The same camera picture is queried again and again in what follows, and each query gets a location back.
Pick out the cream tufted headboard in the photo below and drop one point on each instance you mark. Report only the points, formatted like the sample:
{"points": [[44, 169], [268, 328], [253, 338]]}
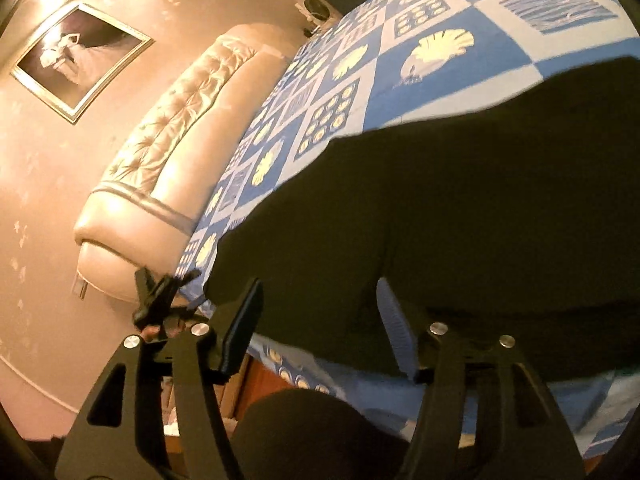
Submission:
{"points": [[170, 170]]}

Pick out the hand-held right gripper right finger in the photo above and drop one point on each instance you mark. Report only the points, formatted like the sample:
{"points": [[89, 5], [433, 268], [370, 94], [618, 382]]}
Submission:
{"points": [[395, 325]]}

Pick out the person's dark clothing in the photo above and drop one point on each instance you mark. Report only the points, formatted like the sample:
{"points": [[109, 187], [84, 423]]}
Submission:
{"points": [[310, 435]]}

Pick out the framed wall picture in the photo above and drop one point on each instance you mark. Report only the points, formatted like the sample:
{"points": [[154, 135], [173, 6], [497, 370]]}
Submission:
{"points": [[75, 60]]}

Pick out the black pants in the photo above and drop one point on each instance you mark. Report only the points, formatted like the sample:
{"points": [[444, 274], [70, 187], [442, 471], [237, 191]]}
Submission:
{"points": [[450, 200]]}

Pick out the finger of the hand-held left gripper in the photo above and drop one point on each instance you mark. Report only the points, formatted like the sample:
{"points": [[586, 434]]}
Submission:
{"points": [[157, 295]]}

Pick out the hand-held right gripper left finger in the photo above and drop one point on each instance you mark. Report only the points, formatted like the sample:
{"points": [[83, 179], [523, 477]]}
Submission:
{"points": [[240, 327]]}

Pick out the bed with blue patterned sheet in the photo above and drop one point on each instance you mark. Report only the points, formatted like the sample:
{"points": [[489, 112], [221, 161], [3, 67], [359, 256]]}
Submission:
{"points": [[430, 80]]}

